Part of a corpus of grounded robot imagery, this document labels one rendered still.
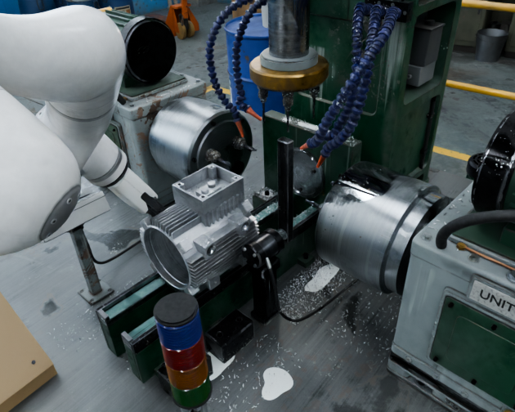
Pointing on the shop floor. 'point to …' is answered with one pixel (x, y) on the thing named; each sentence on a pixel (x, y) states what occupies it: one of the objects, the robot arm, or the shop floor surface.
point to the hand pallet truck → (179, 20)
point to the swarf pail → (490, 44)
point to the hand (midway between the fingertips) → (154, 208)
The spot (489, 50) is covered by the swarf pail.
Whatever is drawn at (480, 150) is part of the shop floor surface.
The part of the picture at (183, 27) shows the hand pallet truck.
